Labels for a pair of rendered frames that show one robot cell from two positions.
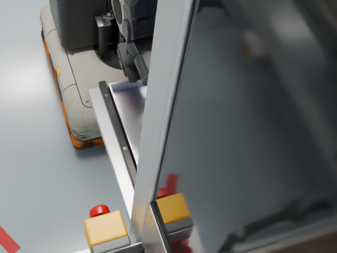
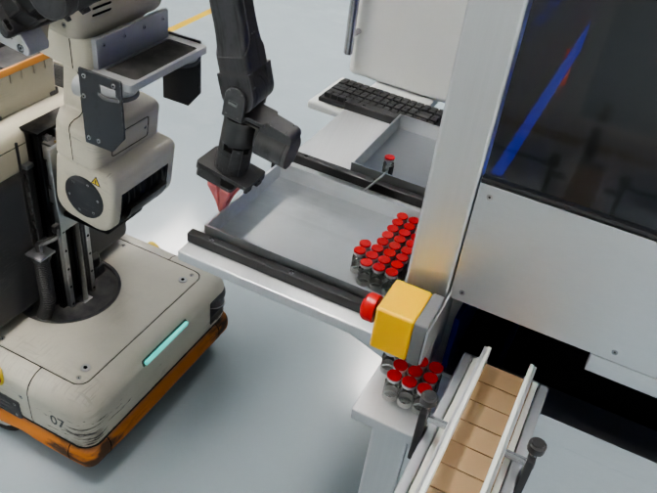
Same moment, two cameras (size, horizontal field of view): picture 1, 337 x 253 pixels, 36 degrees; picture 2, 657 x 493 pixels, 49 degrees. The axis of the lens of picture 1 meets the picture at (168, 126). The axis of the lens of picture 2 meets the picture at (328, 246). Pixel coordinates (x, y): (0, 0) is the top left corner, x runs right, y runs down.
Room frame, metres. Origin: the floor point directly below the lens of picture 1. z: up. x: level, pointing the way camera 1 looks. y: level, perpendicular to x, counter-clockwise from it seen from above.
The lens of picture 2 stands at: (-0.17, 0.62, 1.66)
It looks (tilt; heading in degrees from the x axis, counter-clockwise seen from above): 37 degrees down; 321
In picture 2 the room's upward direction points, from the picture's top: 8 degrees clockwise
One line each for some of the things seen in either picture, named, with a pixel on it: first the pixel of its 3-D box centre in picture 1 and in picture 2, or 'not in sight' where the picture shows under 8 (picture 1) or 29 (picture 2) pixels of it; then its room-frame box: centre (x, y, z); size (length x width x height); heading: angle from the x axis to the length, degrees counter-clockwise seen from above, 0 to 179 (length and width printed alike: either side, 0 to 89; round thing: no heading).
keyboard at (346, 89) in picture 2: not in sight; (398, 110); (1.09, -0.56, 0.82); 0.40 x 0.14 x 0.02; 27
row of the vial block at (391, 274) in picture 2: not in sight; (407, 256); (0.52, -0.11, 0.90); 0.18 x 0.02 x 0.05; 119
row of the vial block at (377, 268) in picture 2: not in sight; (395, 252); (0.54, -0.09, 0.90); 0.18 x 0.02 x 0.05; 119
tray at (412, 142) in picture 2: not in sight; (450, 168); (0.72, -0.38, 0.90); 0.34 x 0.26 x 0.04; 29
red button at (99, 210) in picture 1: (100, 215); (374, 308); (0.37, 0.10, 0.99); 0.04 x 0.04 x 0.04; 29
